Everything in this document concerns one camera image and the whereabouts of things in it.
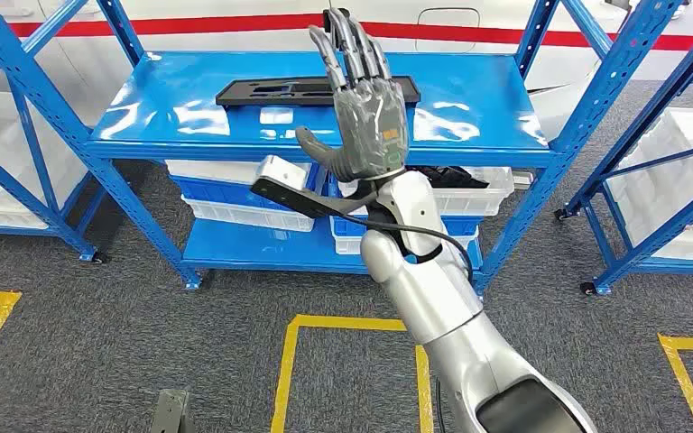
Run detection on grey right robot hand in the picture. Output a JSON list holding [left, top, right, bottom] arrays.
[[294, 6, 411, 184]]

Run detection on long black plastic part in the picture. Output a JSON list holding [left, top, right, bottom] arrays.
[[215, 76, 421, 109]]

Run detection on blue steel shelf rack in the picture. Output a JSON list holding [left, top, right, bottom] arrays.
[[0, 0, 688, 295], [0, 40, 110, 265], [554, 0, 693, 297]]

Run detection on black parts in crate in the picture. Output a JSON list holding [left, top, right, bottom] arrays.
[[409, 165, 491, 190]]

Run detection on blue plastic crate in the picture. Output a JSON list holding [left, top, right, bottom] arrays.
[[327, 173, 484, 239], [170, 162, 327, 211]]

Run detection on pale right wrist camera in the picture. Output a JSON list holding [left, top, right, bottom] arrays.
[[249, 154, 386, 220]]

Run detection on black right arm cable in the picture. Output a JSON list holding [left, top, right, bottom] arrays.
[[340, 212, 476, 285]]

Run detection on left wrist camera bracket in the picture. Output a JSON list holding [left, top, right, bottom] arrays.
[[147, 388, 191, 433]]

